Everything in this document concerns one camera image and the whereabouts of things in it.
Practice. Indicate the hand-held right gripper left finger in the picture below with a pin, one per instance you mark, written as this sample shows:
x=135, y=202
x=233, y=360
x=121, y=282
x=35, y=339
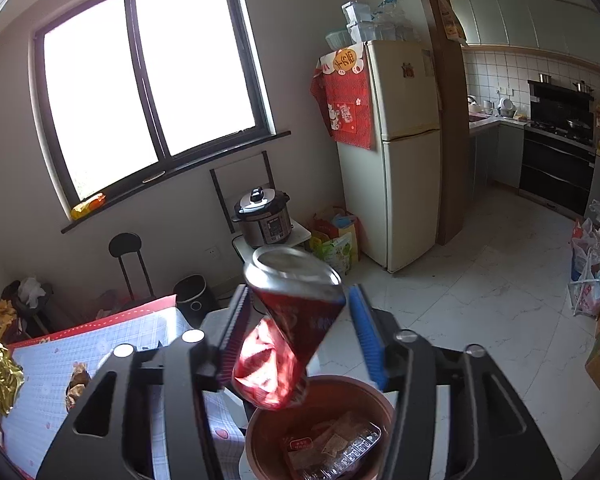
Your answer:
x=232, y=330

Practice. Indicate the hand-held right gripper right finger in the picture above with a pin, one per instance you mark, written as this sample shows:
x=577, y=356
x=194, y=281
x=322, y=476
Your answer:
x=365, y=330

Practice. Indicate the red foil wrapper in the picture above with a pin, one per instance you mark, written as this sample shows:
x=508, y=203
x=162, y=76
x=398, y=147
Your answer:
x=300, y=320

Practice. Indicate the brown plastic basin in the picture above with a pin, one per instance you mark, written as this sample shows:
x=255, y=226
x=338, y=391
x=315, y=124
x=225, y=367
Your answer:
x=267, y=435

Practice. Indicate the clear plastic food tray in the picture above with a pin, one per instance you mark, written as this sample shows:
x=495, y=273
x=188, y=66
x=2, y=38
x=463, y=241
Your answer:
x=340, y=455

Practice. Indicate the brown paper wrapper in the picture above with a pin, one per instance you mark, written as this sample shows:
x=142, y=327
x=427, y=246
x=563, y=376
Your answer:
x=77, y=385

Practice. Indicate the gold foil wrapper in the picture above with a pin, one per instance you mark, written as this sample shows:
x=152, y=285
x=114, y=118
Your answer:
x=0, y=365

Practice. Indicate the black trash bin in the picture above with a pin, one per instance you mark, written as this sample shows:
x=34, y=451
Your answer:
x=195, y=295

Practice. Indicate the green printed gift bag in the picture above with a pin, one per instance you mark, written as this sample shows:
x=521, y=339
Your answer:
x=337, y=255

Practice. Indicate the red gift bag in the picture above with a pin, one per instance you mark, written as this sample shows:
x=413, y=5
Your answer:
x=337, y=220

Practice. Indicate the silver pressure cooker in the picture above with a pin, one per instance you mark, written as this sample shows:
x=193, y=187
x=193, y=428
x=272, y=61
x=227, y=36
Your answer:
x=262, y=220

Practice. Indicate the small white side table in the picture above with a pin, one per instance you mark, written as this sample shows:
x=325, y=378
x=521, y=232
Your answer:
x=300, y=235

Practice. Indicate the black round-back chair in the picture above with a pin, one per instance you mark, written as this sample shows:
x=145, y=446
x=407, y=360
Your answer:
x=125, y=247

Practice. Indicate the white refrigerator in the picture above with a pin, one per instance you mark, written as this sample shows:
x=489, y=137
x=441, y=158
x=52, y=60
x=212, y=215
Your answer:
x=405, y=185

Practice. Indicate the dark window sill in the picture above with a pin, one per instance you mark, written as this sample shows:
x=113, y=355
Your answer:
x=205, y=162

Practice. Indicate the small flat dish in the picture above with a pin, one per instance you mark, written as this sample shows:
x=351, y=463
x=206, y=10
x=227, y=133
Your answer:
x=153, y=177

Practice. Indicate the yellow snack bag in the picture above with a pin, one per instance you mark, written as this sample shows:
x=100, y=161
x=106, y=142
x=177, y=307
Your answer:
x=87, y=206

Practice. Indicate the white crumpled plastic bag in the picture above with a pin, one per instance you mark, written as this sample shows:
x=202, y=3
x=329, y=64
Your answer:
x=32, y=290

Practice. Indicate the grey lower kitchen cabinet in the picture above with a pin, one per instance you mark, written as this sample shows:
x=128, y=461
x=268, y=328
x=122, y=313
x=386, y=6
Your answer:
x=505, y=155

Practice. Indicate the red printed cloth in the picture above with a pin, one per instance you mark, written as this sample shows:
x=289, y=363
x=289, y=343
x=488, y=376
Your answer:
x=347, y=105

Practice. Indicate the yellow snack packets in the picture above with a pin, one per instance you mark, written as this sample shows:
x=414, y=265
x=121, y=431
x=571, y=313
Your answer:
x=2, y=312

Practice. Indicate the pile of colourful packages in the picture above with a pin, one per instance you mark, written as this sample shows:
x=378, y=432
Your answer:
x=595, y=260

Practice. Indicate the black oven stove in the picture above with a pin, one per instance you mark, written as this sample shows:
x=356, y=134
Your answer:
x=555, y=170

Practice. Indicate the red fridge magnet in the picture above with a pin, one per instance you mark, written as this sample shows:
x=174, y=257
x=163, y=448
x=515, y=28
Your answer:
x=407, y=70

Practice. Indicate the dark framed window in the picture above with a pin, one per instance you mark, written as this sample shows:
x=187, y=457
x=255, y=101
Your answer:
x=130, y=85

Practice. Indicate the clear plastic bowl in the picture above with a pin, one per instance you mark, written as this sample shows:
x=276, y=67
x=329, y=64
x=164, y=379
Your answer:
x=337, y=40

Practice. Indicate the black range hood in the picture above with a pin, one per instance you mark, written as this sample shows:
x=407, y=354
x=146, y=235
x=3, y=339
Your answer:
x=560, y=100

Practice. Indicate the stack of clear storage boxes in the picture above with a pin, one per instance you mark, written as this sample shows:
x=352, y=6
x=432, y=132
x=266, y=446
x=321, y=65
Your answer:
x=357, y=22

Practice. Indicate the clear plastic bag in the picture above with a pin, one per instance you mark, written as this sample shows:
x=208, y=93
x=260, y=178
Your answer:
x=395, y=20

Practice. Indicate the hanging printed card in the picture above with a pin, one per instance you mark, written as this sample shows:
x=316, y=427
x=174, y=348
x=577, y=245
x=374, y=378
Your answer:
x=450, y=17

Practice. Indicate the pale upper kitchen cabinets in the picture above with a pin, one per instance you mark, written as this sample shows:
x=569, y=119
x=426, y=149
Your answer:
x=530, y=25

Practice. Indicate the white wall socket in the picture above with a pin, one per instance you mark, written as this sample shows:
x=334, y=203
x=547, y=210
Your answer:
x=213, y=251

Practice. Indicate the black metal frame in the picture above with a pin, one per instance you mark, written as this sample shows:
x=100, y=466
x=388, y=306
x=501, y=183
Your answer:
x=220, y=195

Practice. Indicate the wooden door frame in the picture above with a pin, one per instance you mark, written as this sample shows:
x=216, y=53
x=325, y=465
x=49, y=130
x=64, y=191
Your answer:
x=450, y=160

